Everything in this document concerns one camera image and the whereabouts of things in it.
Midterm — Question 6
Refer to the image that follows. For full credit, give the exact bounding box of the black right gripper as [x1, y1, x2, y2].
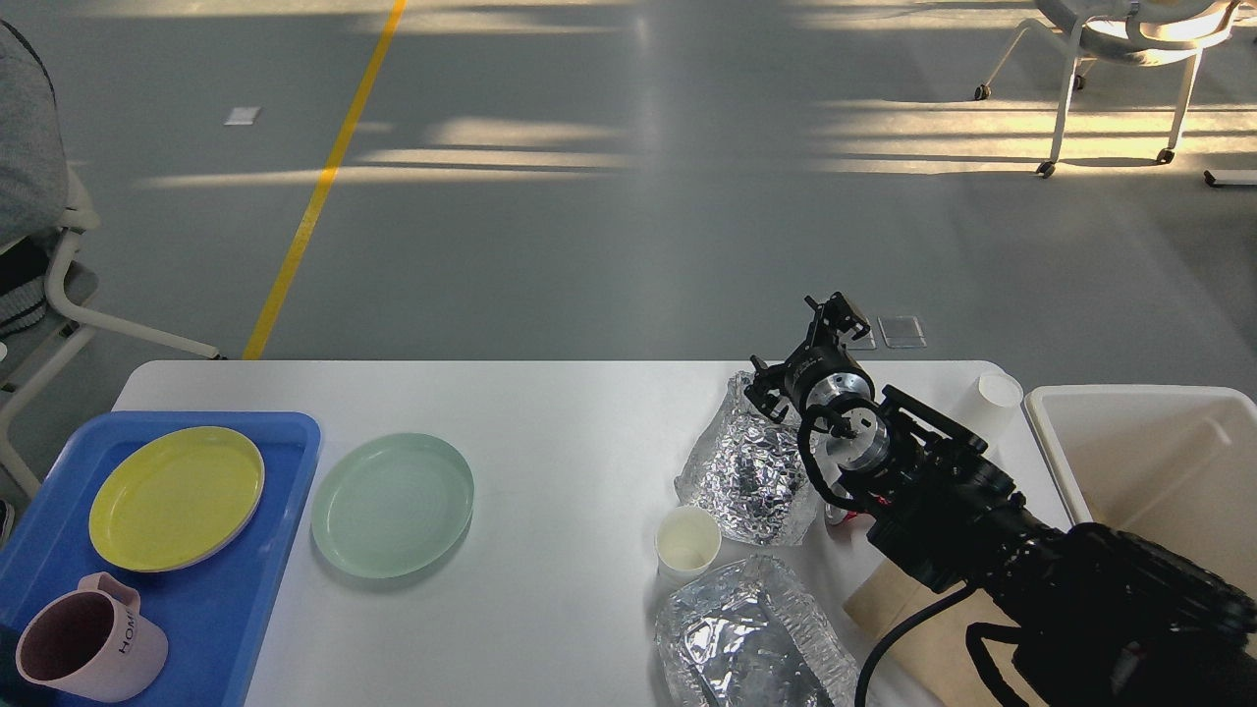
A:
[742, 292, 874, 424]

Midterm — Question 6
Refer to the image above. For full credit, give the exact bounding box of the pink mug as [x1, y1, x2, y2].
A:
[15, 571, 168, 703]

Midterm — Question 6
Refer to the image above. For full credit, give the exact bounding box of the dark teal mug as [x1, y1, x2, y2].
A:
[1, 654, 41, 706]

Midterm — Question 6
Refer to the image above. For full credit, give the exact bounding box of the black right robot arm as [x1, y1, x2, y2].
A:
[744, 294, 1256, 706]

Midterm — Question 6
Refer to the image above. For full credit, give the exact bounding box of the clear floor plate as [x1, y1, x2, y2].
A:
[877, 316, 928, 350]

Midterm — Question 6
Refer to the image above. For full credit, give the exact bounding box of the crumpled foil upper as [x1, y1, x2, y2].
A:
[674, 370, 821, 547]

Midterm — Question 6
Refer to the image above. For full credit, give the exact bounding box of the translucent plastic cup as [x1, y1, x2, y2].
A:
[952, 372, 1023, 453]

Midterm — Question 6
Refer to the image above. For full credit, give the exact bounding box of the white paper cup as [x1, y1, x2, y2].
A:
[655, 504, 723, 582]

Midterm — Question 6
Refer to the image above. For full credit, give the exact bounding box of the foil container lower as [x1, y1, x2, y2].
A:
[655, 554, 860, 706]

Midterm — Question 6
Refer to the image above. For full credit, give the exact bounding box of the brown paper bag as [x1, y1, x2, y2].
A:
[843, 560, 1014, 706]

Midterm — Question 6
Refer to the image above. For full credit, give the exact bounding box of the white plastic bin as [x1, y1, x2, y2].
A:
[1024, 384, 1256, 590]

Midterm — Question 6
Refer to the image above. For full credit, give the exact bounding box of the light green plate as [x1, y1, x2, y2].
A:
[310, 433, 475, 580]

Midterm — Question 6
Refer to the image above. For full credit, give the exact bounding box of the white office chair right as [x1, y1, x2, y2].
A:
[973, 1, 1243, 179]

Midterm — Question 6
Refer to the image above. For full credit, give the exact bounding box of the white floor marker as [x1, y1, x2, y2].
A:
[222, 106, 261, 127]

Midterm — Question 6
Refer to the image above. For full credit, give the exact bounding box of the yellow plate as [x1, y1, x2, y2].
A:
[88, 426, 266, 572]

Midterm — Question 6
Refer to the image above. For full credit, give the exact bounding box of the blue plastic tray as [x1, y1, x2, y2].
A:
[1, 410, 321, 706]

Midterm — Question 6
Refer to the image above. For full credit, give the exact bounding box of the white chair left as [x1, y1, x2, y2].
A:
[1, 166, 224, 499]

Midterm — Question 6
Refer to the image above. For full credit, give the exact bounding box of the person in grey sweater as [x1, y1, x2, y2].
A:
[1, 23, 69, 337]

